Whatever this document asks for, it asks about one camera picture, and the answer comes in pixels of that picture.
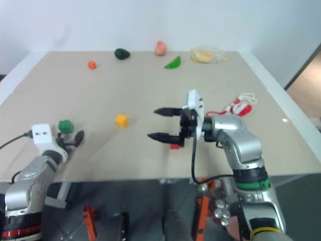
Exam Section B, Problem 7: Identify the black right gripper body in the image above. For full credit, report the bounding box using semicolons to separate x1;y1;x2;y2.
179;108;197;147

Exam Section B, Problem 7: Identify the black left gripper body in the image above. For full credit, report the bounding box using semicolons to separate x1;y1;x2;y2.
56;136;76;155

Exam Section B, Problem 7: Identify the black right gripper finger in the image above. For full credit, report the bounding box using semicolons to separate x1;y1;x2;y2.
153;107;182;118
147;132;182;147

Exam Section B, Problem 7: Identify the green toy broccoli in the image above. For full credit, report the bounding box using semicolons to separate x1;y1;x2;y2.
58;119;75;135

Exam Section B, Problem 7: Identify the beige table cover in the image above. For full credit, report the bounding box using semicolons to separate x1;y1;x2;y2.
0;51;321;182

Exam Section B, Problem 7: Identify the yellow cube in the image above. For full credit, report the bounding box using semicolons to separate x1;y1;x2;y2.
114;113;129;130

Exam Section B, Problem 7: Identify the bright green toy pepper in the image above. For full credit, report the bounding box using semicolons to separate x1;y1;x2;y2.
164;55;182;69

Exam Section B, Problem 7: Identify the grey table leg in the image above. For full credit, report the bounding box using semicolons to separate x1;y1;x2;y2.
44;181;73;211

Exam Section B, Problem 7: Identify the pink toy peach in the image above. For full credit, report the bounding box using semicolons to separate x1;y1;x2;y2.
154;41;168;57

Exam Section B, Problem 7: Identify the clear bag with yellow fruit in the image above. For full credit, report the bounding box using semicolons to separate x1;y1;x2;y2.
190;45;230;64

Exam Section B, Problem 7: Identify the dark green toy avocado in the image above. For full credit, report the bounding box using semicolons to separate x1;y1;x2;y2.
114;48;131;61

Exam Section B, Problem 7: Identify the orange clamp stand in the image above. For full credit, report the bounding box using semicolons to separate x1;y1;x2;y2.
82;204;98;241
196;195;211;241

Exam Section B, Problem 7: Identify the black rectangular block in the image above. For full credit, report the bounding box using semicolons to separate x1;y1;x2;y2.
113;212;130;241

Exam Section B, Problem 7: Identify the brown wooden door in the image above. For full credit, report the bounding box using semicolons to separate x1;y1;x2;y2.
284;43;321;121

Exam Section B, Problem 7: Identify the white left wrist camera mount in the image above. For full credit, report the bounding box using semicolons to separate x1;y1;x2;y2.
31;123;55;152

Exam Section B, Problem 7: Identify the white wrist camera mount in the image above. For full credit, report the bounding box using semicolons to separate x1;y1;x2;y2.
31;123;55;152
181;89;206;140

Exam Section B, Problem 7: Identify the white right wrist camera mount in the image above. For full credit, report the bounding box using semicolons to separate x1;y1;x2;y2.
181;89;206;140

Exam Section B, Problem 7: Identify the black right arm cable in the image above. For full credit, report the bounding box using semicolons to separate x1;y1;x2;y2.
190;135;237;185

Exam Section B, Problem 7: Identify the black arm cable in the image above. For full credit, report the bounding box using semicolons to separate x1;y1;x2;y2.
190;135;237;185
0;131;34;151

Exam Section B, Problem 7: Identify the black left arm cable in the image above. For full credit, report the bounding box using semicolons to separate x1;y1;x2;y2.
0;131;34;151

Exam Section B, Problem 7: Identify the red white toy with cord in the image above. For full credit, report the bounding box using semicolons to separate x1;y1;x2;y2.
206;92;258;117

